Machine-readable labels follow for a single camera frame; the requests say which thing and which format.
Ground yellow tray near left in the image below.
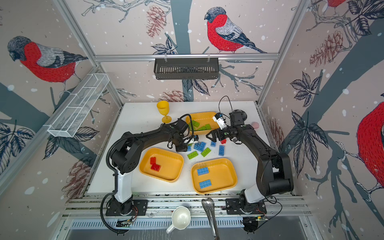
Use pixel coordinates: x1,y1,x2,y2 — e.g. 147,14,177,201
139,148,184,183

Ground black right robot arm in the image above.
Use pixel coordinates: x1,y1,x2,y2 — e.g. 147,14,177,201
206,110,294,213

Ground yellow plastic goblet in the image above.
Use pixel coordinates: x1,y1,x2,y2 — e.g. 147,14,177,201
157,101,172,124

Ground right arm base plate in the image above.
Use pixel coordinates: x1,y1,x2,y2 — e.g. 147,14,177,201
224,199,267,215

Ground pink plastic toy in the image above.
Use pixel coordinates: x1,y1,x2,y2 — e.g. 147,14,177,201
251,122,260,130

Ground yellow tray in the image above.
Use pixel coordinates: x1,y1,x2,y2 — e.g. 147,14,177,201
186,112,220,136
191,158,238,195
139,148,184,183

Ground black hanging wire basket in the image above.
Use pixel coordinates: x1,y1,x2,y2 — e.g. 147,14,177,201
154,58,219,80

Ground white measuring cup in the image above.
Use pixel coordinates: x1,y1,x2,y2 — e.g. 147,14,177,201
166,206,191,234

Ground yellow tray far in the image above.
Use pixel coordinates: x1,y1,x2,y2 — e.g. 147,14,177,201
186,112,220,136

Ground yellow tray near right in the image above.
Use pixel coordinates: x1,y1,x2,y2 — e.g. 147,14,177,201
191,158,238,195

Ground white wire mesh shelf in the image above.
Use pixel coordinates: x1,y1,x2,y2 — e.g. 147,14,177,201
48,73,110,138

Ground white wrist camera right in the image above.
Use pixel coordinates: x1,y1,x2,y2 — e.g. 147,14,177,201
213,113,228,130

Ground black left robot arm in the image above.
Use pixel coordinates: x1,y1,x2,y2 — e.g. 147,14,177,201
106,114,198,216

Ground green lego brick long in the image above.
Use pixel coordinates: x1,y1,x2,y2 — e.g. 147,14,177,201
192,121,200,128

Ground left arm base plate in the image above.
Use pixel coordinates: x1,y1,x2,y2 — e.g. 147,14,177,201
106,199,148,217

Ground large green lego plate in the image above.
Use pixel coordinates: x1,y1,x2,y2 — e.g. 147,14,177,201
201,124,212,131

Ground small red lego brick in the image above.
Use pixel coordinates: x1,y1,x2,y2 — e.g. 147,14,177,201
150,157,156,165

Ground metal tongs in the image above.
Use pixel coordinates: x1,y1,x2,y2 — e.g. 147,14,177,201
202,198,220,240

